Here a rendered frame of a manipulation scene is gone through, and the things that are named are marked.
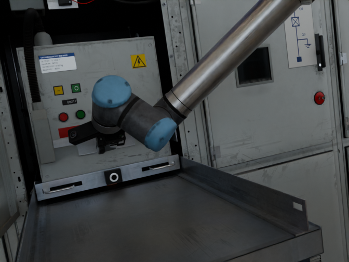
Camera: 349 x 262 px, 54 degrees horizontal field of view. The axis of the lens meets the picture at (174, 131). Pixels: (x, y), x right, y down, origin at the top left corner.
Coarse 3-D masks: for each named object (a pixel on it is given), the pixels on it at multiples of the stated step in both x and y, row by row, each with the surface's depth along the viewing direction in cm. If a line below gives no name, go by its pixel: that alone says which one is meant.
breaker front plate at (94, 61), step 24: (48, 48) 118; (72, 48) 121; (96, 48) 124; (120, 48) 127; (144, 48) 130; (24, 72) 116; (72, 72) 122; (96, 72) 124; (120, 72) 127; (144, 72) 131; (48, 96) 119; (72, 96) 122; (144, 96) 131; (72, 120) 122; (168, 144) 136; (48, 168) 121; (72, 168) 123; (96, 168) 126
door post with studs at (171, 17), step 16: (160, 0) 127; (176, 0) 129; (176, 16) 129; (176, 32) 130; (176, 48) 130; (176, 64) 130; (176, 80) 131; (192, 112) 134; (192, 128) 134; (192, 144) 134
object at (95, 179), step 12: (168, 156) 135; (108, 168) 127; (120, 168) 128; (132, 168) 130; (144, 168) 132; (168, 168) 135; (60, 180) 121; (72, 180) 123; (84, 180) 124; (96, 180) 125; (36, 192) 119; (60, 192) 121; (72, 192) 123
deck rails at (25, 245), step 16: (192, 160) 125; (192, 176) 127; (208, 176) 113; (224, 176) 102; (32, 192) 111; (224, 192) 103; (240, 192) 94; (256, 192) 87; (272, 192) 80; (32, 208) 102; (256, 208) 86; (272, 208) 81; (288, 208) 75; (304, 208) 70; (32, 224) 94; (272, 224) 77; (288, 224) 75; (304, 224) 71; (32, 240) 87; (32, 256) 78
